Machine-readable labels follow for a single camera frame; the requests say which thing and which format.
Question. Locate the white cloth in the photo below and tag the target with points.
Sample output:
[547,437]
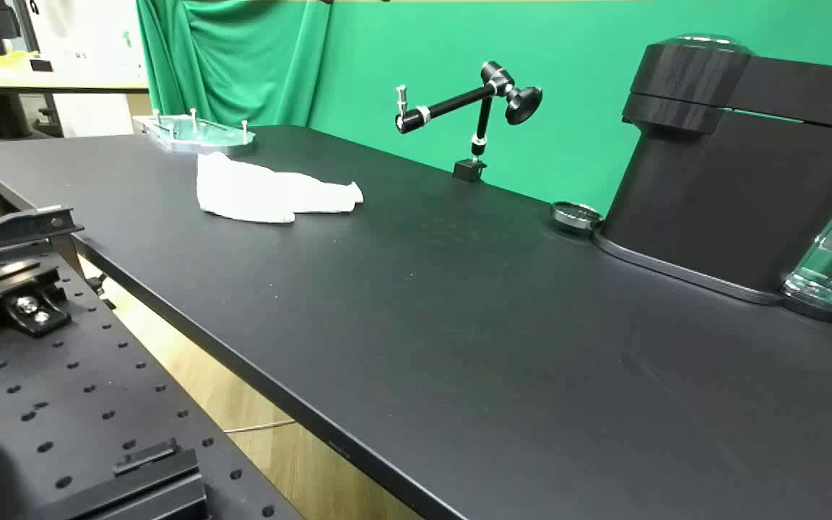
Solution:
[252,187]

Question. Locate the black articulated tripod stand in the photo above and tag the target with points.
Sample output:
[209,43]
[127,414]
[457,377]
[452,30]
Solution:
[479,107]

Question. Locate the small black round cap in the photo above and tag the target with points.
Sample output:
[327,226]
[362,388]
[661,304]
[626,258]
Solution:
[574,213]

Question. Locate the clear acrylic tray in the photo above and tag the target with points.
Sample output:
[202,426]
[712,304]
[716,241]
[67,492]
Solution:
[193,130]

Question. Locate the green backdrop curtain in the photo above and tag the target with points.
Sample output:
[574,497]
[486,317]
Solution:
[244,59]

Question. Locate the black coffee machine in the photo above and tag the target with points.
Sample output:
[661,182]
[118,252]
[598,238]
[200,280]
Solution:
[723,182]

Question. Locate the black perforated breadboard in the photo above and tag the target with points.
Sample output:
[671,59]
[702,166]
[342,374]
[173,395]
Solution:
[79,414]

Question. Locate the white cabinet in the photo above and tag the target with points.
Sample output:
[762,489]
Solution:
[88,33]

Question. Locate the wooden desk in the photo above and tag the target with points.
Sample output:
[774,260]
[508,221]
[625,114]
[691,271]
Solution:
[40,78]

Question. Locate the black metal rail bracket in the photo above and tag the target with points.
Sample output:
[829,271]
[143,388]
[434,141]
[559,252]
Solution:
[13,241]

